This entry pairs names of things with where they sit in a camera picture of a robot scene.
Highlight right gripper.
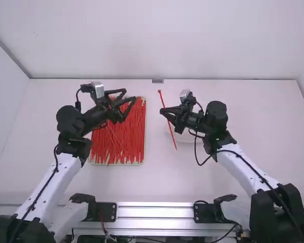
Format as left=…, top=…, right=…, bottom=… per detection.
left=160, top=105, right=207, bottom=135

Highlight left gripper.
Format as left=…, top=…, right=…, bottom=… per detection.
left=82, top=88, right=138, bottom=131

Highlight orange cable tie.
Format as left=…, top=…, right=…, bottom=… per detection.
left=157, top=90, right=178, bottom=151

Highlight white dish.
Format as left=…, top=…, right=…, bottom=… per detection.
left=164, top=124, right=206, bottom=145

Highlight pale tray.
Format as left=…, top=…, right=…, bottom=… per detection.
left=89, top=95, right=147, bottom=167

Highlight silver rails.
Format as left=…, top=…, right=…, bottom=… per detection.
left=0, top=201, right=253, bottom=237

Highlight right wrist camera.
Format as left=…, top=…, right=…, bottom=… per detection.
left=179, top=89, right=195, bottom=105

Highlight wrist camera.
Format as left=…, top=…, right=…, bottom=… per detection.
left=80, top=80, right=105, bottom=100
left=179, top=89, right=195, bottom=105

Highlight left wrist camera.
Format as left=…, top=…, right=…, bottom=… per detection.
left=80, top=80, right=105, bottom=100

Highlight row of orange cable ties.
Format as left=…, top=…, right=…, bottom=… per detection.
left=90, top=95, right=146, bottom=165

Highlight black cable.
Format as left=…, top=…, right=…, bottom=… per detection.
left=75, top=88, right=83, bottom=111
left=192, top=131, right=214, bottom=167

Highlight thin red wire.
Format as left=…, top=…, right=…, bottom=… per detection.
left=98, top=215, right=111, bottom=240

